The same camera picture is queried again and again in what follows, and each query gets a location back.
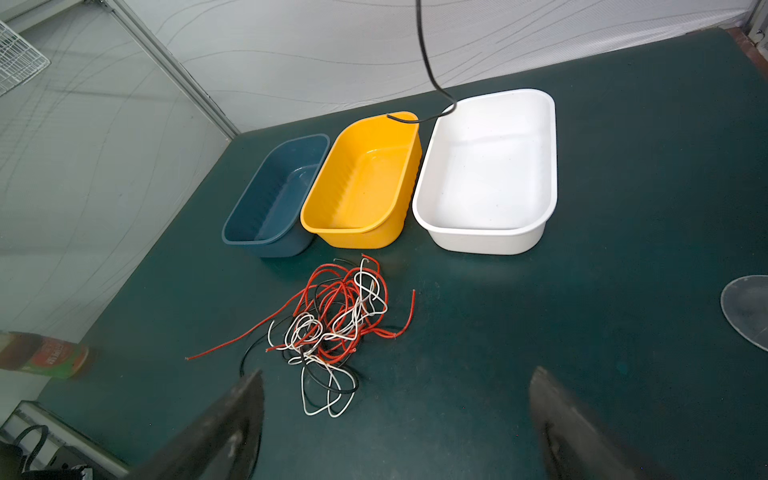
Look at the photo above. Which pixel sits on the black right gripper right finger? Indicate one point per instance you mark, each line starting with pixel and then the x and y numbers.
pixel 574 444

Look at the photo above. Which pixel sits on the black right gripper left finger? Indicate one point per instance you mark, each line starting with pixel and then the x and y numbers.
pixel 222 443

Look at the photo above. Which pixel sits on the clear plastic lid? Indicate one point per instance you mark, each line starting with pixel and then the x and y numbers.
pixel 743 302

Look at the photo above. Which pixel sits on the blue plastic bin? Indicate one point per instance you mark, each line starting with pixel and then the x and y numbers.
pixel 265 221

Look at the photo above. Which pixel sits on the white plastic bin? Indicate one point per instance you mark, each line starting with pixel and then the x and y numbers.
pixel 488 182

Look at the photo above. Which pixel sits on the yellow plastic bin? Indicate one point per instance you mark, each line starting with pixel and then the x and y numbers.
pixel 362 193

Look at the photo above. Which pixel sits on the white wire basket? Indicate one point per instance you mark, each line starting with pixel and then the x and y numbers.
pixel 19 62

